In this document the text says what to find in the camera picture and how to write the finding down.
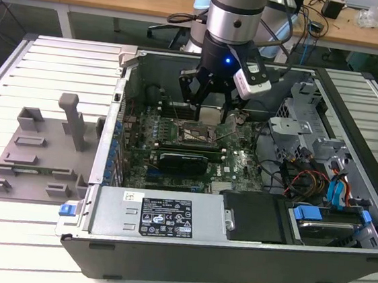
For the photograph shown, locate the hard disk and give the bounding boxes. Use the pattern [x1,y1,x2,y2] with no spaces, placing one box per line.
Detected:
[295,217,360,250]

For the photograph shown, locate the black cable with brass plug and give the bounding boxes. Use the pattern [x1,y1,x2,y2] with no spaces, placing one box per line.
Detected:
[256,0,301,52]

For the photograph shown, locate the grey case latch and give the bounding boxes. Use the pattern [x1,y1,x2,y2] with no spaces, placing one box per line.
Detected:
[117,44,141,71]

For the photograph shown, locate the small black box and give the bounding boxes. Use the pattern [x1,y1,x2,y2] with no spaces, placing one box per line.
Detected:
[319,0,346,21]

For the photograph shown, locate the black wire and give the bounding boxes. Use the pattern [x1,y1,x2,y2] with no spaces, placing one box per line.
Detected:
[250,120,293,195]

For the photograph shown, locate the blue wire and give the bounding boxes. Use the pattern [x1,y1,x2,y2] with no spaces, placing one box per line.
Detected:
[333,177,350,208]
[326,179,338,208]

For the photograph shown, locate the orange wire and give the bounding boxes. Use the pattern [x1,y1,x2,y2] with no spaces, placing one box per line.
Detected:
[329,165,356,207]

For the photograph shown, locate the black graphics card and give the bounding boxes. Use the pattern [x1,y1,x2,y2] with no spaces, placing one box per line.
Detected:
[155,149,210,185]

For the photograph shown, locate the black power adapter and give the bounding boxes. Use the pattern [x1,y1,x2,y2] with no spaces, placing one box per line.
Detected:
[308,20,325,35]

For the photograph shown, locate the CPU socket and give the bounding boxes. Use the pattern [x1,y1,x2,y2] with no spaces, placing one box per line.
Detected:
[174,117,219,149]

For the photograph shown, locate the office chair base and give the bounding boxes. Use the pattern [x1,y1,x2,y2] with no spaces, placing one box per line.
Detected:
[145,22,192,52]

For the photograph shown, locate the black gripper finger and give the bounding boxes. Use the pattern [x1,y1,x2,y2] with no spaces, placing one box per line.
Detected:
[174,64,215,123]
[219,83,247,127]

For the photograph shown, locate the clear plastic bags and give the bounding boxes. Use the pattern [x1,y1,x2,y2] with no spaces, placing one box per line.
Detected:
[354,3,378,31]

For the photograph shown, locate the wooden desk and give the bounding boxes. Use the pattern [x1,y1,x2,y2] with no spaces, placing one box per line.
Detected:
[0,0,378,71]

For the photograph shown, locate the black camera cable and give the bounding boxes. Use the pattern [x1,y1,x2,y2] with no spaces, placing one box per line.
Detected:
[268,22,307,87]

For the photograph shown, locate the silver power supply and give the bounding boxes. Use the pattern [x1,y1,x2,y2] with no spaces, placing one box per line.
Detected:
[89,184,231,251]

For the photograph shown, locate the metal socket cover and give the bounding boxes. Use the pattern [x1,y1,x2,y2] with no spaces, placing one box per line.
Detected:
[209,111,241,145]

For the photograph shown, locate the silver chipset heatsink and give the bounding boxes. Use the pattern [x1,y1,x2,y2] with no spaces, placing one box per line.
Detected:
[210,179,237,194]

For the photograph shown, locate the grey parts rack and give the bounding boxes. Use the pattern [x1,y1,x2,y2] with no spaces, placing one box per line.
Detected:
[0,86,108,210]

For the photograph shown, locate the green motherboard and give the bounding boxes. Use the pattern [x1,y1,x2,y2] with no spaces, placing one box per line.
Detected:
[108,97,274,203]

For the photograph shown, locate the flat silver device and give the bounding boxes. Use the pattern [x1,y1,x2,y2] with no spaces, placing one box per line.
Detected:
[344,0,378,10]

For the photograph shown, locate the dark grey PC case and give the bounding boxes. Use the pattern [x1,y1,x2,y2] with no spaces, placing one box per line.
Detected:
[50,40,378,283]

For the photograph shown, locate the silver CPU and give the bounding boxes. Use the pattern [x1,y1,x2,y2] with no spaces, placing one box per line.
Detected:
[199,106,223,126]

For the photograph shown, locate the green RAM stick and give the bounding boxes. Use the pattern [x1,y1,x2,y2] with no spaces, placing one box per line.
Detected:
[12,163,72,179]

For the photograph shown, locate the red wire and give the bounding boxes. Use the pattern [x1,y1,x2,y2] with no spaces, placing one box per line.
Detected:
[286,167,331,201]

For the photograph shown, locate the blue disk carrier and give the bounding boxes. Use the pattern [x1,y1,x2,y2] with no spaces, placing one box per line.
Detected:
[291,202,374,229]

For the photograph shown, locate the blue case tab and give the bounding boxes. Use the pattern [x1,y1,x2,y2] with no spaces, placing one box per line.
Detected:
[57,203,77,219]

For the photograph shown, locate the silver coin battery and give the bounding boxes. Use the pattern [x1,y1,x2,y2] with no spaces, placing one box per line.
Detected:
[235,111,250,127]

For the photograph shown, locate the teal bin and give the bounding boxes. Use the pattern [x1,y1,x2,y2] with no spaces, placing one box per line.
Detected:
[345,49,371,73]

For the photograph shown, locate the silver drive cage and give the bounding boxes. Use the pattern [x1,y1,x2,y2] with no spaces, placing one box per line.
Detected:
[262,77,360,173]

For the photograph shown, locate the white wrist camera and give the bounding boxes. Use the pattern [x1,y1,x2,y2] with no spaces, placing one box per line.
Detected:
[230,60,275,101]

